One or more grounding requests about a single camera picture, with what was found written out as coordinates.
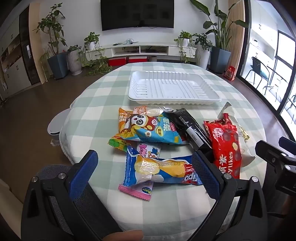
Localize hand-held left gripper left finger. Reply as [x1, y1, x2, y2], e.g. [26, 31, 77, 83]
[21, 149, 123, 241]

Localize pink cartoon snack packet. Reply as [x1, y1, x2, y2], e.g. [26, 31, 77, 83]
[118, 143, 162, 202]

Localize clear packet with white sweet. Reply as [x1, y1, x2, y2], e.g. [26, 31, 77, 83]
[134, 105, 173, 117]

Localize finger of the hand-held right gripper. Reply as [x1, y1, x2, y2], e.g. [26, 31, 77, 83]
[255, 140, 292, 168]
[279, 136, 296, 151]

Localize white wall cupboard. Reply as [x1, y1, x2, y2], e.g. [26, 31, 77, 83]
[251, 14, 275, 58]

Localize black wall television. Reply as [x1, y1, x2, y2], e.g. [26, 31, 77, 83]
[100, 0, 174, 31]

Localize white grey snack bag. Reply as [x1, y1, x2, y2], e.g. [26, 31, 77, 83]
[217, 102, 256, 167]

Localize white television console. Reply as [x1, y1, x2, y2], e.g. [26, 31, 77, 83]
[96, 42, 199, 58]

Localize red printed bag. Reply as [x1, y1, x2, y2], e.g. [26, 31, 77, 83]
[224, 65, 236, 81]

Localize gold snack packet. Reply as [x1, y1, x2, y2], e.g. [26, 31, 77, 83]
[238, 124, 250, 141]

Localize orange snack packet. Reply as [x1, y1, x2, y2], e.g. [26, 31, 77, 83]
[108, 108, 132, 151]

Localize blue panda snack packet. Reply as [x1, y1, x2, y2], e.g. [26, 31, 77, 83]
[126, 113, 182, 143]

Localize white plastic tray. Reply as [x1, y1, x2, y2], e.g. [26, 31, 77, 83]
[128, 71, 222, 106]

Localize red snack packet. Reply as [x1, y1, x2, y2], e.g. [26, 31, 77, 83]
[203, 113, 241, 179]

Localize black snack packet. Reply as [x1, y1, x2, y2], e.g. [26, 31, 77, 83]
[165, 108, 213, 152]

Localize tall plant in blue pot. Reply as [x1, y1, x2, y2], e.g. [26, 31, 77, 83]
[35, 3, 70, 80]

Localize plant in tall white pot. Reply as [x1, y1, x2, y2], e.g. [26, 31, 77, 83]
[193, 34, 212, 70]

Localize black metal chair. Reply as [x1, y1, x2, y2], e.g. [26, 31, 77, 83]
[285, 93, 296, 114]
[245, 57, 270, 85]

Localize trailing pothos in white pot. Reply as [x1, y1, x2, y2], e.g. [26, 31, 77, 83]
[174, 30, 197, 63]
[80, 32, 111, 76]

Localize white plastic stool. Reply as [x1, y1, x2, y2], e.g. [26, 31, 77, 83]
[47, 113, 63, 146]

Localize black metal side table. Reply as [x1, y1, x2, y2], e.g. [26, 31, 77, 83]
[262, 65, 288, 102]

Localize black framed glass door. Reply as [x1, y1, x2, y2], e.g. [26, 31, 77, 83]
[238, 0, 296, 139]

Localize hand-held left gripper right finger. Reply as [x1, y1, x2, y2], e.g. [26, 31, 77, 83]
[191, 150, 269, 241]

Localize beige curtain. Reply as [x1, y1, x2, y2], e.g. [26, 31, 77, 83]
[228, 0, 245, 75]

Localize plant in white ribbed pot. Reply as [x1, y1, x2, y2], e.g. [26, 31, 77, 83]
[67, 45, 82, 76]

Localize large-leaf plant in grey pot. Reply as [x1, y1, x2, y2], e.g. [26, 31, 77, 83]
[190, 0, 248, 75]

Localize blue yellow cake packet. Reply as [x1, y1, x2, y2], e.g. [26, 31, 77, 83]
[123, 146, 204, 187]

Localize person's left hand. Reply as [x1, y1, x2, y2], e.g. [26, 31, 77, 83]
[101, 229, 144, 241]

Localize wooden wall cabinet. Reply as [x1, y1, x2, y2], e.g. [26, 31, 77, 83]
[0, 7, 41, 100]

